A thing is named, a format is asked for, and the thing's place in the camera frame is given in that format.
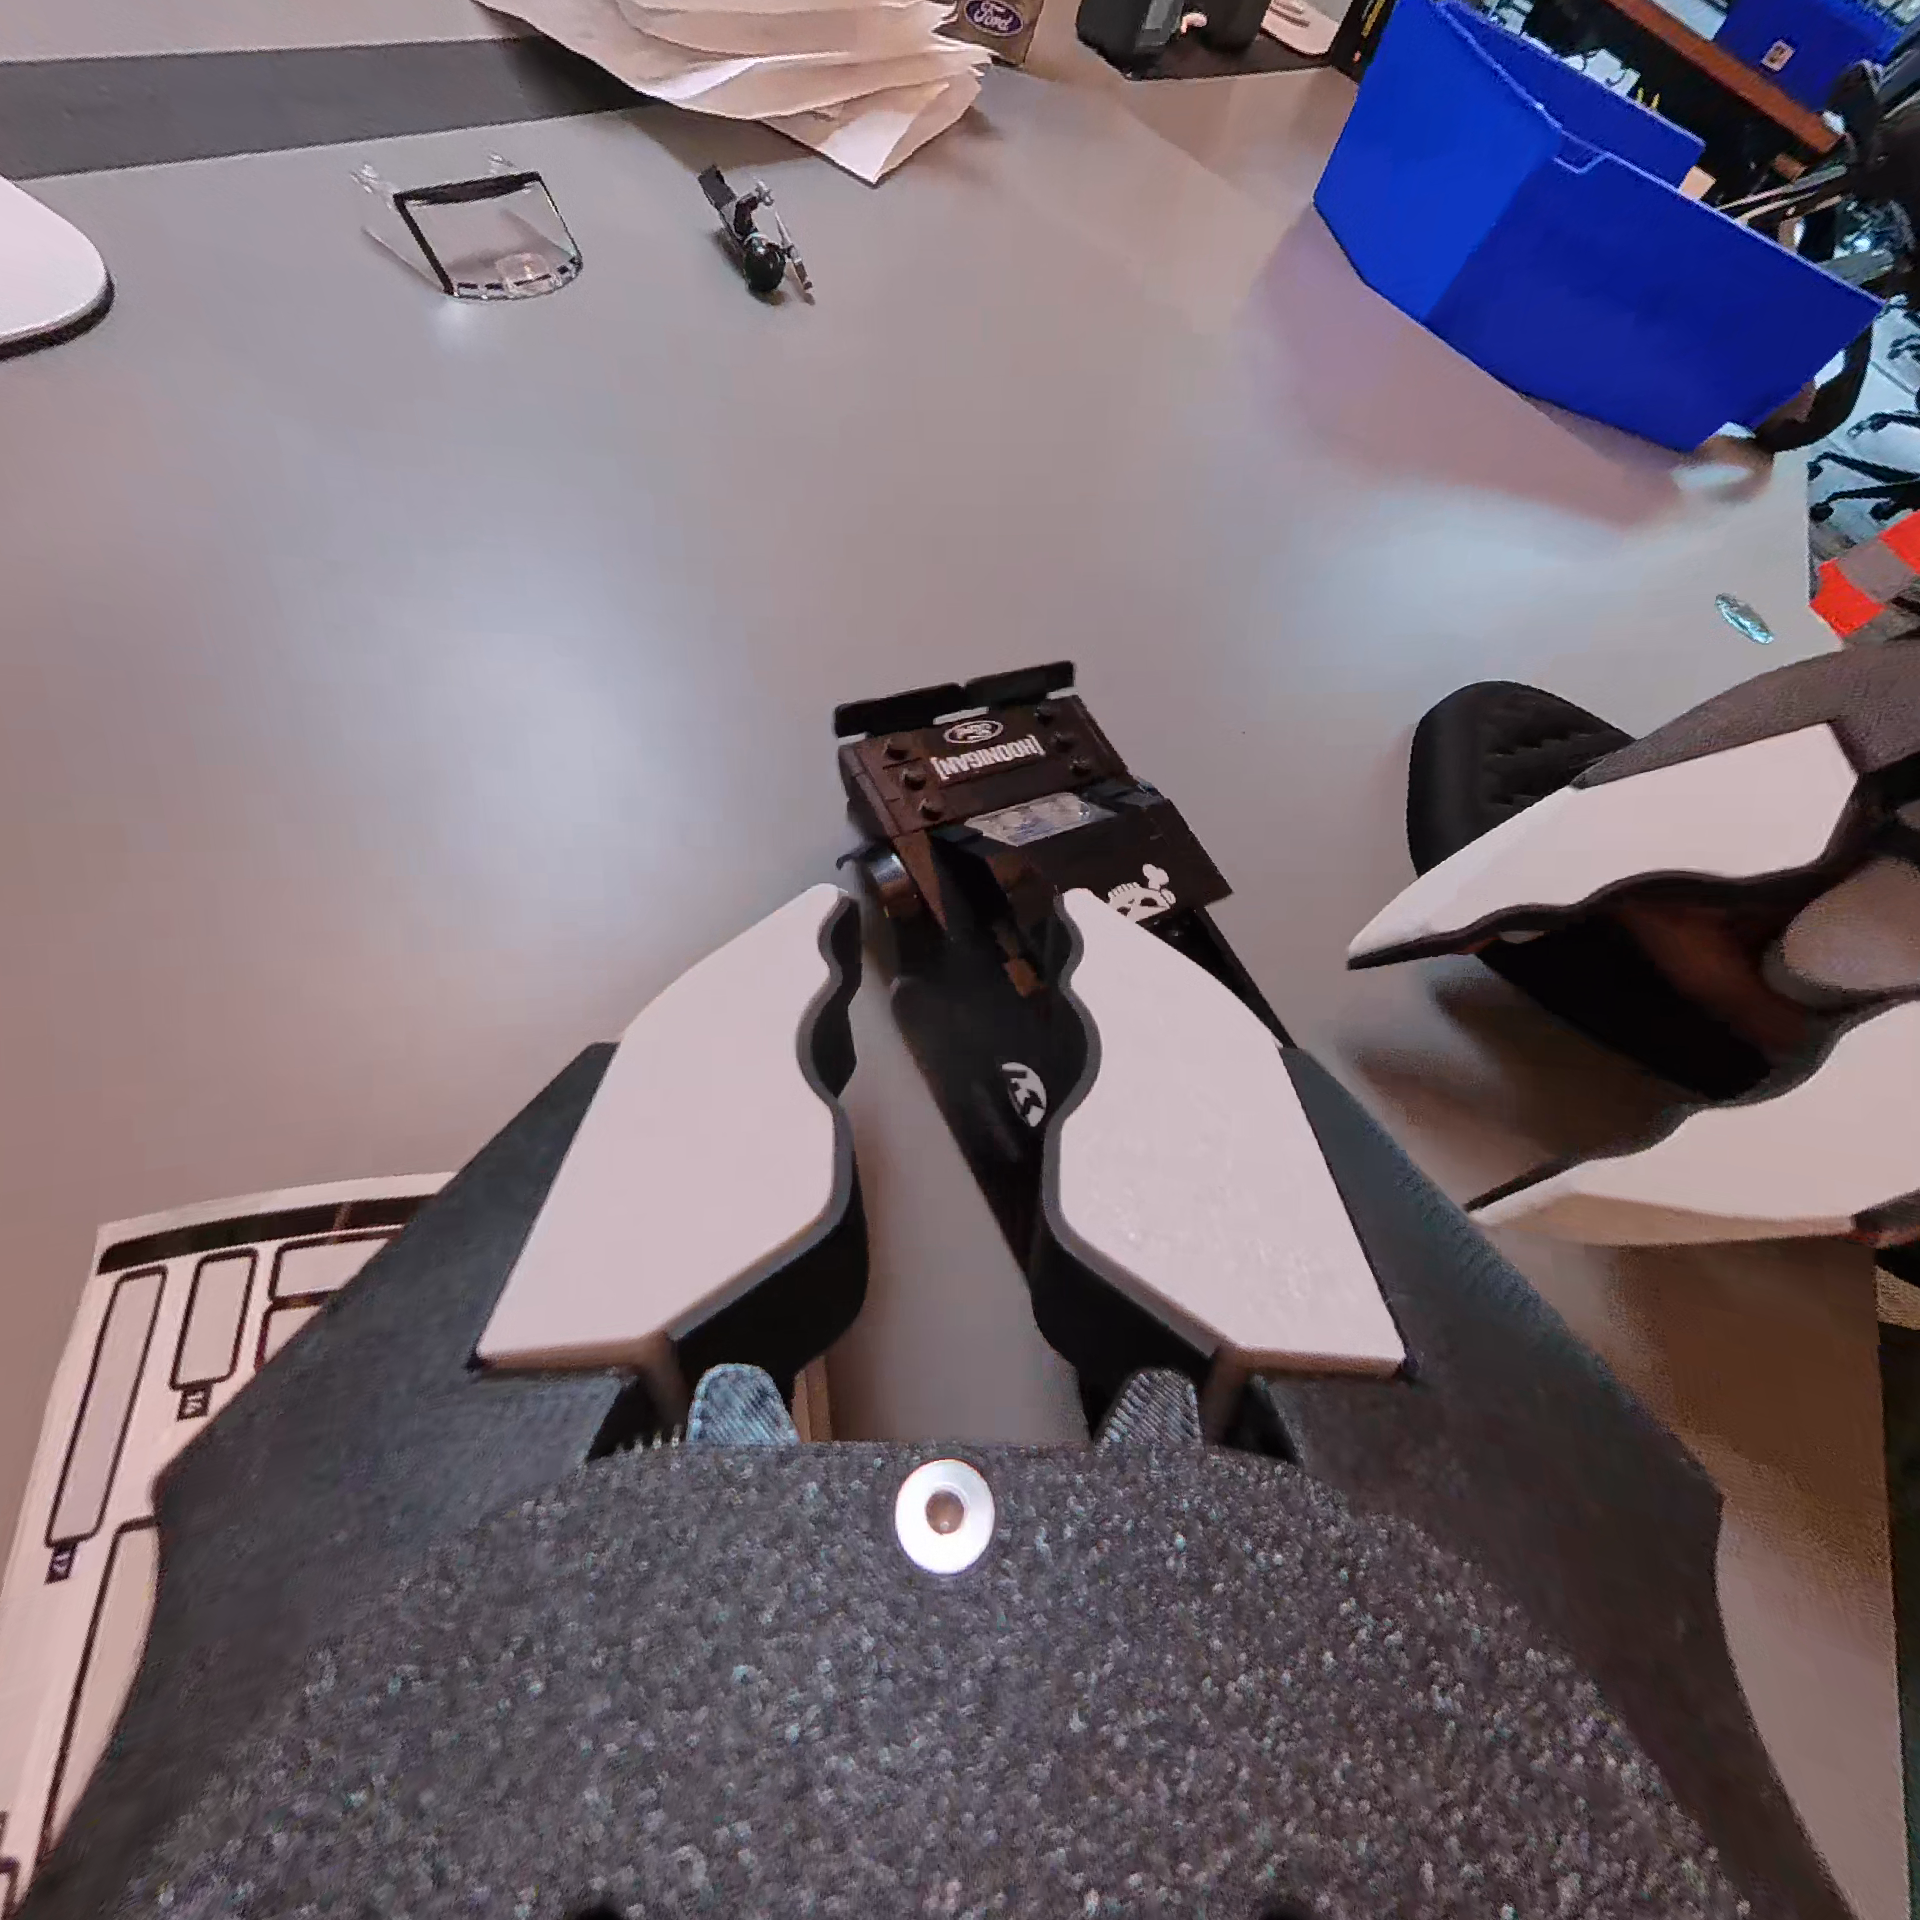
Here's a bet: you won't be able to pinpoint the black office chair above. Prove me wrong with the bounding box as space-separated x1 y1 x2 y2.
1755 58 1920 455

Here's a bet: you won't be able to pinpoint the small black lego assembly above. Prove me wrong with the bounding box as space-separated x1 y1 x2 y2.
697 164 820 304

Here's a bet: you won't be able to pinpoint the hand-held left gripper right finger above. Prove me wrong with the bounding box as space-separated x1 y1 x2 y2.
1035 892 1412 1426

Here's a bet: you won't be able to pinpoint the blue storage bin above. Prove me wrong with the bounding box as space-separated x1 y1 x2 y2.
1711 0 1908 72
1314 0 1889 452

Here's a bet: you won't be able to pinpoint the clear lego windshield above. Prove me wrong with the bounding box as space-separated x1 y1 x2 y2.
354 150 587 304

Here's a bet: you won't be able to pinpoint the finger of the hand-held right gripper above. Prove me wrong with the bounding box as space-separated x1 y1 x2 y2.
1349 719 1878 973
1462 995 1920 1249

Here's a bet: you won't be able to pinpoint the wooden office desk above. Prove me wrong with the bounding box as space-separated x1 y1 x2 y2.
1598 0 1847 160

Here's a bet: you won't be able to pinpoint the black lego car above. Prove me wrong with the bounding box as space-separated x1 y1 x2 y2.
834 655 1301 1259

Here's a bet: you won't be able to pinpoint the white sticker sheet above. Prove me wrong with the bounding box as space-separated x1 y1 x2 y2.
0 1171 459 1908

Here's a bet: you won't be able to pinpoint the white paper bags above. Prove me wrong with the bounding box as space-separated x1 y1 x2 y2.
479 0 997 186

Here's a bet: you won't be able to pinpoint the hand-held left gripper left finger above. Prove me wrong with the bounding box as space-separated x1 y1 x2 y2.
474 880 873 1387

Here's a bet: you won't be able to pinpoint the lego set box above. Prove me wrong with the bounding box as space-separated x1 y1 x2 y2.
931 0 1055 65

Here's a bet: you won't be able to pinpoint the white book stand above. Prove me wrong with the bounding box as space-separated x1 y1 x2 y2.
0 177 119 362

